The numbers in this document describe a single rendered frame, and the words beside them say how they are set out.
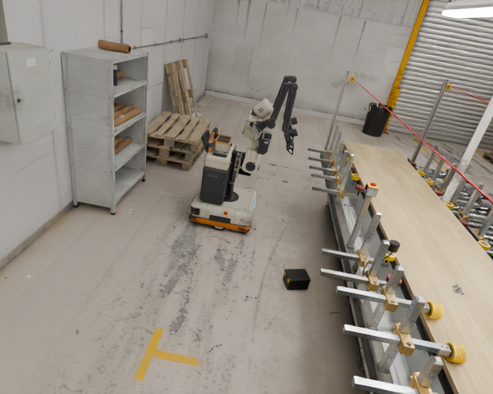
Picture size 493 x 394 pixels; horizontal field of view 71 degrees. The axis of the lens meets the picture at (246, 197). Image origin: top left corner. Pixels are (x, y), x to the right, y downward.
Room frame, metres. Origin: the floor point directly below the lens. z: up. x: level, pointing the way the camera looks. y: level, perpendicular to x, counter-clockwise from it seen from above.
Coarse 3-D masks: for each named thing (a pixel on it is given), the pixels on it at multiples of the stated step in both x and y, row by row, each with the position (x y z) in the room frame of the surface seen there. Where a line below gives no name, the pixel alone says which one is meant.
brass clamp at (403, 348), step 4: (396, 324) 1.18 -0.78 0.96; (396, 328) 1.15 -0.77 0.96; (396, 332) 1.14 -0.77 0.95; (400, 332) 1.12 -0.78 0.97; (400, 336) 1.10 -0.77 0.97; (404, 336) 1.10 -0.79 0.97; (408, 336) 1.11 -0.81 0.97; (404, 340) 1.08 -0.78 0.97; (408, 340) 1.09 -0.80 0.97; (400, 344) 1.08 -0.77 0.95; (404, 344) 1.06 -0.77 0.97; (412, 344) 1.07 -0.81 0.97; (400, 348) 1.06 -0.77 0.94; (404, 348) 1.05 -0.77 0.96; (408, 348) 1.05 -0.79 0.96; (412, 348) 1.05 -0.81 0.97; (400, 352) 1.05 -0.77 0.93; (404, 352) 1.05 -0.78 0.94; (408, 352) 1.05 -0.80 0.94; (412, 352) 1.05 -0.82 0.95
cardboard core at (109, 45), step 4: (100, 40) 3.56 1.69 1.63; (100, 44) 3.53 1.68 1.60; (104, 44) 3.53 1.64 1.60; (108, 44) 3.54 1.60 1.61; (112, 44) 3.54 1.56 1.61; (116, 44) 3.54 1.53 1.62; (120, 44) 3.55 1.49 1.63; (104, 48) 3.55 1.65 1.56; (108, 48) 3.54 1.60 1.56; (112, 48) 3.53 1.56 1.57; (116, 48) 3.53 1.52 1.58; (120, 48) 3.53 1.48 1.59; (124, 48) 3.53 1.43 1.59; (128, 48) 3.60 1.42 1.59; (124, 52) 3.55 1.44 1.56; (128, 52) 3.55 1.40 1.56
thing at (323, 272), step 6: (324, 270) 1.60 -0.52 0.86; (330, 270) 1.61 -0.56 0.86; (330, 276) 1.59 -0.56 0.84; (336, 276) 1.59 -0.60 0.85; (342, 276) 1.59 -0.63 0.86; (348, 276) 1.59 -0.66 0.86; (354, 276) 1.60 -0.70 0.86; (360, 276) 1.61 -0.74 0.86; (360, 282) 1.59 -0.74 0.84; (366, 282) 1.59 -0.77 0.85; (384, 282) 1.60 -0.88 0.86
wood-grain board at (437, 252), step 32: (384, 160) 3.73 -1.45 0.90; (384, 192) 2.82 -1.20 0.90; (416, 192) 2.96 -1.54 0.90; (384, 224) 2.22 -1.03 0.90; (416, 224) 2.32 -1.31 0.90; (448, 224) 2.42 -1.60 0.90; (416, 256) 1.87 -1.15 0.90; (448, 256) 1.94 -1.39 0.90; (480, 256) 2.02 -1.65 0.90; (416, 288) 1.54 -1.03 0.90; (448, 288) 1.60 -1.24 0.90; (480, 288) 1.66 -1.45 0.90; (448, 320) 1.34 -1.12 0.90; (480, 320) 1.38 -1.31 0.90; (480, 352) 1.17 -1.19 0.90; (480, 384) 0.99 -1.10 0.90
